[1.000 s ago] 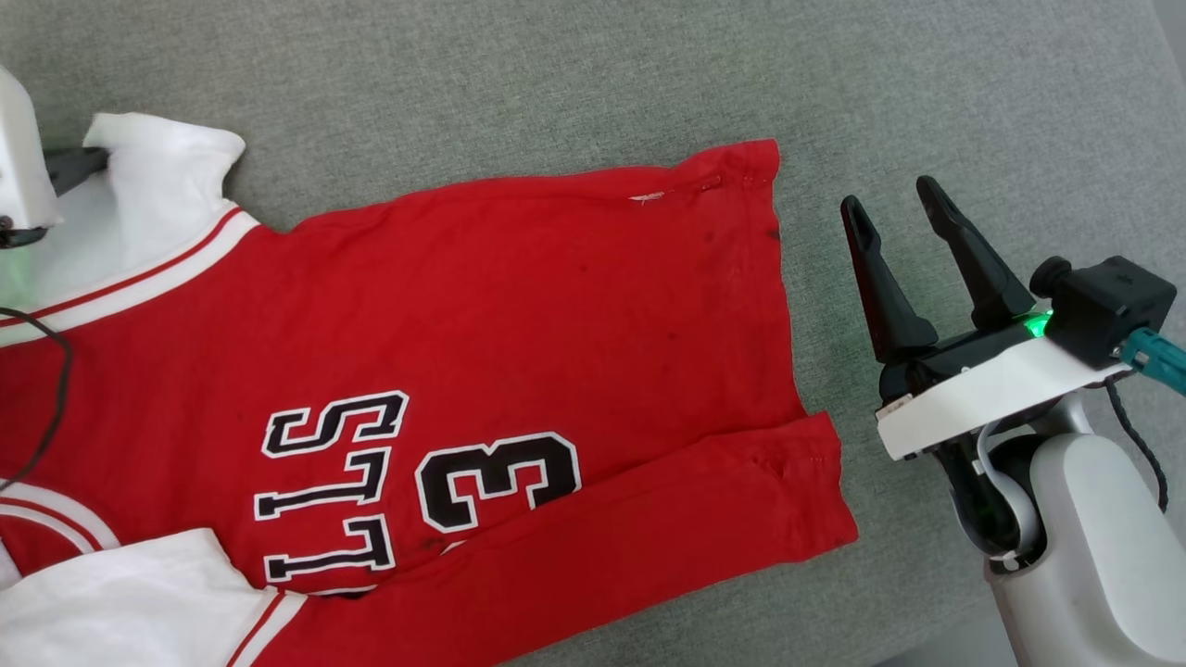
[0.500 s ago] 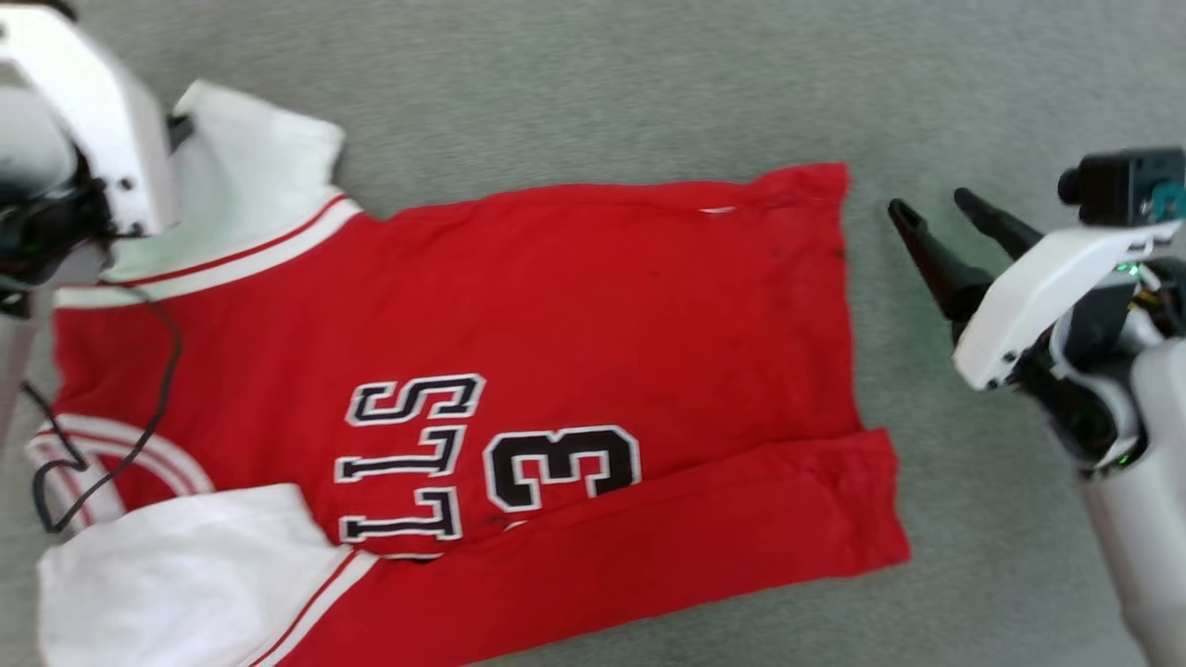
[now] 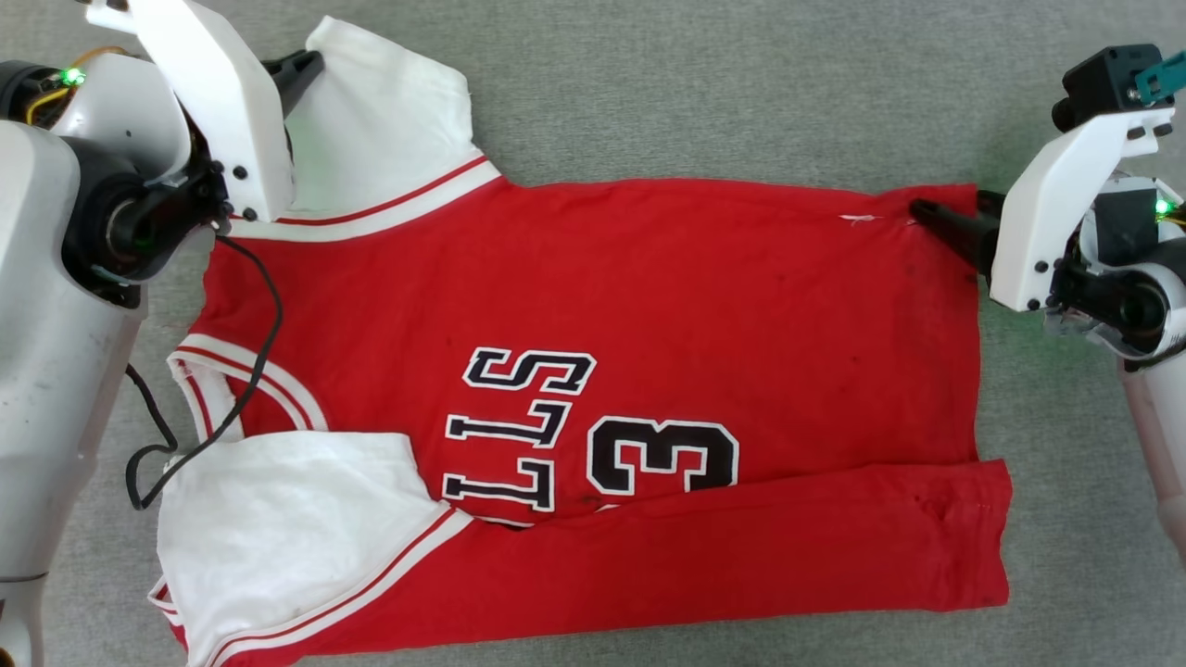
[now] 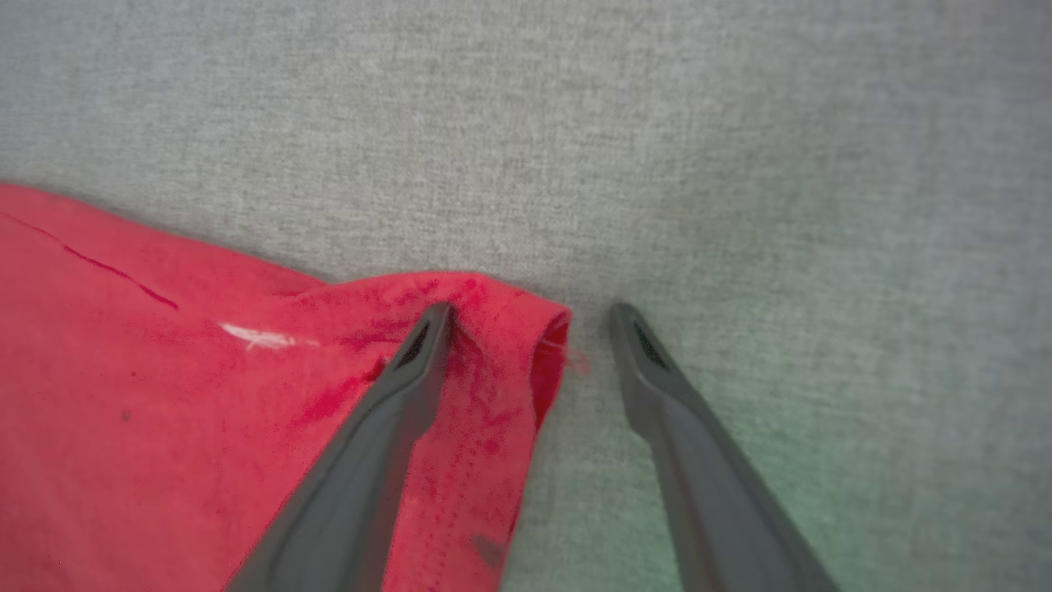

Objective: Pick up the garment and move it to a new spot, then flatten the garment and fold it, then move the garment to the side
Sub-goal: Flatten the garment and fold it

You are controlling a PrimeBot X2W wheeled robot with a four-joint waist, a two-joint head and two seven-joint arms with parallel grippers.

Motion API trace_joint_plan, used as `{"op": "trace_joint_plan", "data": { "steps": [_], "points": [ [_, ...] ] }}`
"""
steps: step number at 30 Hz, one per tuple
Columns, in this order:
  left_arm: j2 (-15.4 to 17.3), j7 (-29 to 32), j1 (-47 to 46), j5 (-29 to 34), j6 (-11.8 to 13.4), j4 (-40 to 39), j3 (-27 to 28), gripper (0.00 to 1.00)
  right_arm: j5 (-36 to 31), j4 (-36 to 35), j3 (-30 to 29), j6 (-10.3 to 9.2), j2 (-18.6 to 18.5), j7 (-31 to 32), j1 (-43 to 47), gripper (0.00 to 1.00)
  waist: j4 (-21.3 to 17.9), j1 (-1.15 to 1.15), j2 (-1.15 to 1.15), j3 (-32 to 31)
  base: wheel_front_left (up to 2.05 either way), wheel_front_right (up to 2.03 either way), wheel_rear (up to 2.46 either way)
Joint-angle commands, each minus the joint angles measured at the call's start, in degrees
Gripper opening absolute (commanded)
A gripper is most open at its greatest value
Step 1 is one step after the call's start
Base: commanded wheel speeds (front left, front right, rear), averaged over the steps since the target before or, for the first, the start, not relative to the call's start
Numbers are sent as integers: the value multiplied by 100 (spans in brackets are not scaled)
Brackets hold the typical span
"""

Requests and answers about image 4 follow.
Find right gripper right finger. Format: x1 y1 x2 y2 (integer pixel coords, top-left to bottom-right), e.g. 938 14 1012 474
608 302 839 592

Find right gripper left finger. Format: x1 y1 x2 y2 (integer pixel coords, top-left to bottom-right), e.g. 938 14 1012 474
226 302 455 592

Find red Bulls 23 jersey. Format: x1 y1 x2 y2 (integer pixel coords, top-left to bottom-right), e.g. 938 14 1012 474
0 181 573 592

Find grey fabric sofa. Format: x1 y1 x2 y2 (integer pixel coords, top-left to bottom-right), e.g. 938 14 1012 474
0 0 1052 592

